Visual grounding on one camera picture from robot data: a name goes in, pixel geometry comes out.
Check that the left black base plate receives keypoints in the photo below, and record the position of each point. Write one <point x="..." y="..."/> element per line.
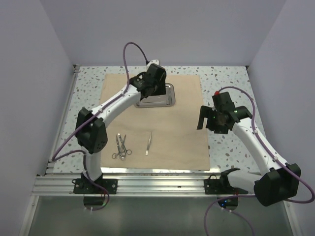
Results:
<point x="83" y="185"/>

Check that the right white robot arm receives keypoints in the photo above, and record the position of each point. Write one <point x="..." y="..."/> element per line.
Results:
<point x="277" y="181"/>

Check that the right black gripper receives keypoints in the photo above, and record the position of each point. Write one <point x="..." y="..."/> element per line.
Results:
<point x="206" y="111"/>

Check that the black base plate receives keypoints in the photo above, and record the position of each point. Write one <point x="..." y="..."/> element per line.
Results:
<point x="213" y="186"/>
<point x="83" y="185"/>

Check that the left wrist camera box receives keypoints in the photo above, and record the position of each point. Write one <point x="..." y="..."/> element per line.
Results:
<point x="156" y="73"/>

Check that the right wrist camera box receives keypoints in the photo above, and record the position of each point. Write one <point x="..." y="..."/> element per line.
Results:
<point x="222" y="101"/>

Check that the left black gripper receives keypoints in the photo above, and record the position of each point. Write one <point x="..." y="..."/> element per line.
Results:
<point x="160" y="91"/>

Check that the aluminium front rail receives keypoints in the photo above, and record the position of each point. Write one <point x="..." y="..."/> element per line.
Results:
<point x="146" y="185"/>

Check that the beige cloth wrap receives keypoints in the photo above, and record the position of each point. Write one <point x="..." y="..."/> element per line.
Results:
<point x="176" y="143"/>

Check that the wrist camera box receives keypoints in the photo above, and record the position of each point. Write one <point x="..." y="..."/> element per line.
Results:
<point x="156" y="73"/>
<point x="222" y="101"/>

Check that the steel tweezers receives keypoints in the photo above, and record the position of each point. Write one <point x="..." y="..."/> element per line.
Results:
<point x="148" y="144"/>

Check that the steel instrument tray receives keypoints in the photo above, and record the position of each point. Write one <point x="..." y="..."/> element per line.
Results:
<point x="165" y="100"/>

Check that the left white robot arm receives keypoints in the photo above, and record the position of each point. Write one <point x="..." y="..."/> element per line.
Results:
<point x="91" y="130"/>

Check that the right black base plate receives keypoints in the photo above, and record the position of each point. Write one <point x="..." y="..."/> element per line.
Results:
<point x="213" y="186"/>

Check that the steel forceps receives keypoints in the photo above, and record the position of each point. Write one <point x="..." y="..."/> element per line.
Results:
<point x="124" y="146"/>

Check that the steel surgical scissors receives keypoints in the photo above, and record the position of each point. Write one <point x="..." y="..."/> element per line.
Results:
<point x="117" y="154"/>

